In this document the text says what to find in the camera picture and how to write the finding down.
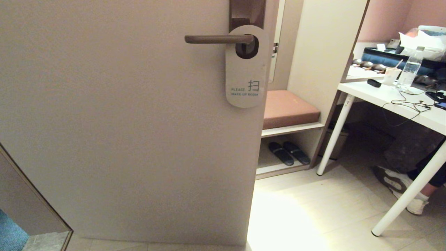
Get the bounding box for blue and white door hanger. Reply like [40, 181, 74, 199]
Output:
[225, 25, 270, 109]

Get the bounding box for beige room door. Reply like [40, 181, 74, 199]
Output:
[0, 0, 279, 246]

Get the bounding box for black slipper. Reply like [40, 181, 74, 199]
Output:
[268, 142, 295, 166]
[282, 140, 311, 165]

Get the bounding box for white round table leg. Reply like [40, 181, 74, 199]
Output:
[371, 139, 446, 237]
[316, 93, 356, 176]

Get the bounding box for white shelf bench unit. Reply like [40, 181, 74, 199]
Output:
[256, 0, 370, 180]

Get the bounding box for white paper sheet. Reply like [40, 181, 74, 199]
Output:
[348, 66, 385, 79]

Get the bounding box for dark blue tray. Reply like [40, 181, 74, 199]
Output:
[362, 47, 446, 75]

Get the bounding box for white paper cup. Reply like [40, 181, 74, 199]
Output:
[382, 59, 403, 86]

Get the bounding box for white sneaker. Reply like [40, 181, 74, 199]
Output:
[373, 165, 428, 214]

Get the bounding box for clear plastic water bottle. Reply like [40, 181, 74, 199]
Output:
[397, 46, 425, 89]

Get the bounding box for person's leg black trousers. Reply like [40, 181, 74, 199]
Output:
[406, 139, 446, 196]

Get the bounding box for black smartphone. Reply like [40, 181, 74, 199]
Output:
[426, 90, 446, 111]

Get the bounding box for white plastic bag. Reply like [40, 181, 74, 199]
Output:
[399, 25, 446, 62]

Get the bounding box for blue carpet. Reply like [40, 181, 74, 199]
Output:
[0, 209, 30, 251]

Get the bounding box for brown metal door handle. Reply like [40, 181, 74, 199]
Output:
[184, 34, 255, 45]

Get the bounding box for black earphone cable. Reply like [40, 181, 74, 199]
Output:
[383, 84, 439, 128]

